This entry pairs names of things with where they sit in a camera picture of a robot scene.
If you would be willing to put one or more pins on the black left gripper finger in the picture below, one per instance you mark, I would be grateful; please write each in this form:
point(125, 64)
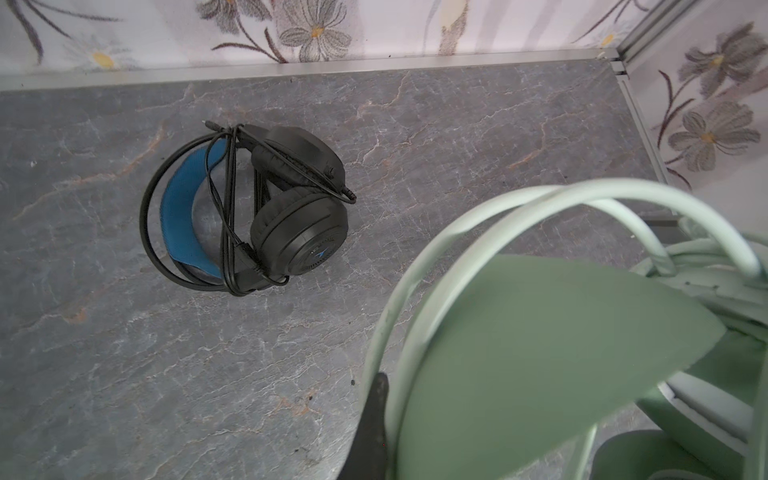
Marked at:
point(368, 455)

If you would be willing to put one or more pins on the mint green headphones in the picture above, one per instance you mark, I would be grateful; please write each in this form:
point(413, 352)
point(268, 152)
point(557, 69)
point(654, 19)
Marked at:
point(657, 372)

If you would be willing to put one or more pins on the black blue headphones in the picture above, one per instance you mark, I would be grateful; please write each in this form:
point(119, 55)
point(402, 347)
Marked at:
point(300, 202)

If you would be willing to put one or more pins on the right corner aluminium profile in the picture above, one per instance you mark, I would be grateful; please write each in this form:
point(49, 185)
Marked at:
point(644, 65)

